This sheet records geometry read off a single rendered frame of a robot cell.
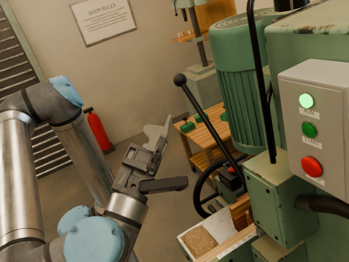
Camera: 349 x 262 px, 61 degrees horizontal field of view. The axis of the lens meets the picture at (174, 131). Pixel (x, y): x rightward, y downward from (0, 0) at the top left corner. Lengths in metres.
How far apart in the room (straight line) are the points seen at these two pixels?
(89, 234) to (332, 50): 0.44
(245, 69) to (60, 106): 0.57
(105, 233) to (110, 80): 3.28
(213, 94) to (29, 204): 2.61
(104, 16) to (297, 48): 3.29
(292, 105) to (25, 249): 0.48
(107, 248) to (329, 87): 0.39
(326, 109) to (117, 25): 3.40
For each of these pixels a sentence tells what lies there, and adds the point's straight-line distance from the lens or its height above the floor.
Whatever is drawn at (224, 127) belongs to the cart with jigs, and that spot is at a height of 0.53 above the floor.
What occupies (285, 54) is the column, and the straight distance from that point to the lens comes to 0.48.
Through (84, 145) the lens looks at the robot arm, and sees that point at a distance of 1.06.
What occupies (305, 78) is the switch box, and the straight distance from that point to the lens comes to 0.38.
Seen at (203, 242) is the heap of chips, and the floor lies 0.92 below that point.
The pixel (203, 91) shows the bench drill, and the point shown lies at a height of 0.57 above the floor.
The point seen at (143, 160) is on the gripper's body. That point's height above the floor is 1.28.
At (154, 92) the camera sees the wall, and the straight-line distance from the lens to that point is 3.90.
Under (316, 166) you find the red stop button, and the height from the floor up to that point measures 1.37.
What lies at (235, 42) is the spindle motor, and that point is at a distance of 0.64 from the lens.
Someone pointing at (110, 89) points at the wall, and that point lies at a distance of 3.75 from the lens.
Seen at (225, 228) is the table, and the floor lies 0.90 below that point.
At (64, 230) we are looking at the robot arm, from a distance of 1.32.
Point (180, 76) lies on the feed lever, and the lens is 0.76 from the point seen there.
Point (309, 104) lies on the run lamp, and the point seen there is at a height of 1.45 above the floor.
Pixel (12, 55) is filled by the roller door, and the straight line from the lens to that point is 3.62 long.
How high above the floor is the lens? 1.62
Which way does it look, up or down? 26 degrees down
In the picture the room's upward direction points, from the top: 18 degrees counter-clockwise
